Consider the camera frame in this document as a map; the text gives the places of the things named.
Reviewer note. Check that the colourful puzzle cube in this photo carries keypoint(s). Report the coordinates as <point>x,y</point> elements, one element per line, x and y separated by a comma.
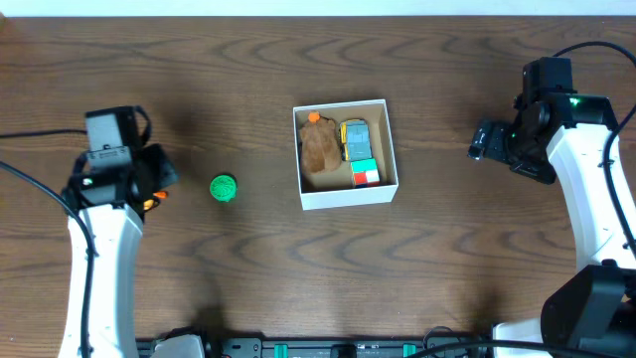
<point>365,173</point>

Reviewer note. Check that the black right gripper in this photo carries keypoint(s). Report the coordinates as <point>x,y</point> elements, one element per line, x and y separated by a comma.
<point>490,142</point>

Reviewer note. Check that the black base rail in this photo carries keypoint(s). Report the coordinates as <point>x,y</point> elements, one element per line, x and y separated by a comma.
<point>260,346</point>

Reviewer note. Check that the orange rubber duck toy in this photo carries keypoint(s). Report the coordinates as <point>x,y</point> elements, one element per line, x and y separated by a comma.
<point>155,200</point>

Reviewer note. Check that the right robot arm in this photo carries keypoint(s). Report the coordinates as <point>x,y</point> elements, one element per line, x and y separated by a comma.
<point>565,138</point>

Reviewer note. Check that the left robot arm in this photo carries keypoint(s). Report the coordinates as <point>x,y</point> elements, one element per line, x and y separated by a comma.
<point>108,202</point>

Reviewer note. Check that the brown plush bear toy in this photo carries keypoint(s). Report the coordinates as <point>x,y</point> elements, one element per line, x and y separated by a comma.
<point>320,148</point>

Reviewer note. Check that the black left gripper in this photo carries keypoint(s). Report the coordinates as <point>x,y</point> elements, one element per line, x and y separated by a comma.
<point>159,172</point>

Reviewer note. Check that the white cardboard box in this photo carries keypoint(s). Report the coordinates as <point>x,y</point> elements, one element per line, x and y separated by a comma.
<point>336,189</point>

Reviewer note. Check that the green ribbed plastic cap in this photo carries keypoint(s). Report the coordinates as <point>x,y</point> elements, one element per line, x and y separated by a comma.
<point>224,187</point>

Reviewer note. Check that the yellow grey toy truck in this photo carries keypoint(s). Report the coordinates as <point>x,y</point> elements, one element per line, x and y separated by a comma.
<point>355,140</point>

